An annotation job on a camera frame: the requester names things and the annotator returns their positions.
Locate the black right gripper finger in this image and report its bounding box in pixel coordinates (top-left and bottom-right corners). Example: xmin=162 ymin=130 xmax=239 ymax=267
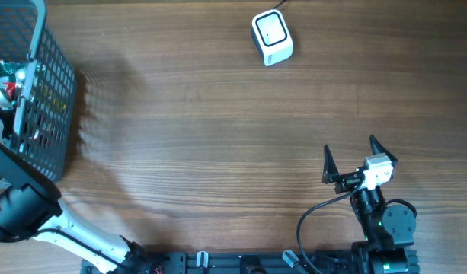
xmin=322 ymin=145 xmax=339 ymax=184
xmin=369 ymin=135 xmax=398 ymax=164

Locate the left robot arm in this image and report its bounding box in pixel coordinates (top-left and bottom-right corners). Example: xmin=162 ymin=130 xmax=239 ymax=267
xmin=0 ymin=142 xmax=149 ymax=273

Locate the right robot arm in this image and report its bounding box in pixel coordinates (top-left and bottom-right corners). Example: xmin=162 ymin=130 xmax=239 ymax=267
xmin=322 ymin=135 xmax=421 ymax=274

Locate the white barcode scanner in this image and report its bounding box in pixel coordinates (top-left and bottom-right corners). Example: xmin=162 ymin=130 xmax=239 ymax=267
xmin=251 ymin=9 xmax=293 ymax=67

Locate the red white snack packet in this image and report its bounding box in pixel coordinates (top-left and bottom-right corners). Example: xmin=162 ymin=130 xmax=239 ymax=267
xmin=3 ymin=82 xmax=17 ymax=100

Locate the grey plastic mesh basket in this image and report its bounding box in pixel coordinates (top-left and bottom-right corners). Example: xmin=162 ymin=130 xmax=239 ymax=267
xmin=0 ymin=0 xmax=77 ymax=182

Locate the green foil packet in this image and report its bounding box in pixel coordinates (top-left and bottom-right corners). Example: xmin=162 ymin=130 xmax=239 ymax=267
xmin=0 ymin=60 xmax=27 ymax=78

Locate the black right camera cable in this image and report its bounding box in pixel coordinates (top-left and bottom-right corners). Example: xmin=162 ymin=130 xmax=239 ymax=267
xmin=296 ymin=180 xmax=366 ymax=274

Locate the black camera cable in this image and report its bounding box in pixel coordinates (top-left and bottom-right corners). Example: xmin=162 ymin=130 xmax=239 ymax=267
xmin=296 ymin=180 xmax=366 ymax=274
xmin=0 ymin=227 xmax=131 ymax=269

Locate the black left camera cable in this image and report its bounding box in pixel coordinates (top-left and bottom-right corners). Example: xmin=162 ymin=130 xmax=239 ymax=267
xmin=0 ymin=227 xmax=131 ymax=269

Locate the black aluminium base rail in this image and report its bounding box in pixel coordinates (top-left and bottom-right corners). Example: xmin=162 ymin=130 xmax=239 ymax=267
xmin=80 ymin=249 xmax=421 ymax=274

